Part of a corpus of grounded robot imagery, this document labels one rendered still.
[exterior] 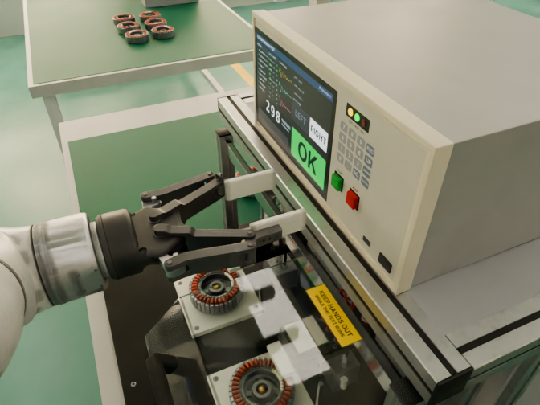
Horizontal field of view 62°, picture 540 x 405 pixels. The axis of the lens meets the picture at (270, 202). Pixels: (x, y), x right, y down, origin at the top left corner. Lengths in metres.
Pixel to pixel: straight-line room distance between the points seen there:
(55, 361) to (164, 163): 0.92
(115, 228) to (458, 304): 0.39
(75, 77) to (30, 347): 1.09
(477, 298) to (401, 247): 0.12
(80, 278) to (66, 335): 1.53
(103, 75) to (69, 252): 1.64
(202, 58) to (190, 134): 0.67
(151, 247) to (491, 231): 0.40
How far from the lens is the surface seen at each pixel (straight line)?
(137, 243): 0.51
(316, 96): 0.60
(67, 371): 1.92
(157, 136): 1.57
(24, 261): 0.49
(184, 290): 0.99
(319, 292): 0.61
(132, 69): 2.10
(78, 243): 0.49
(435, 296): 0.57
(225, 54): 2.19
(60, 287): 0.50
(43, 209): 2.66
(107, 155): 1.51
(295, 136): 0.69
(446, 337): 0.54
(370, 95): 0.50
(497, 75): 0.61
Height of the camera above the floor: 1.53
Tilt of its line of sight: 39 degrees down
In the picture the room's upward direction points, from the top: straight up
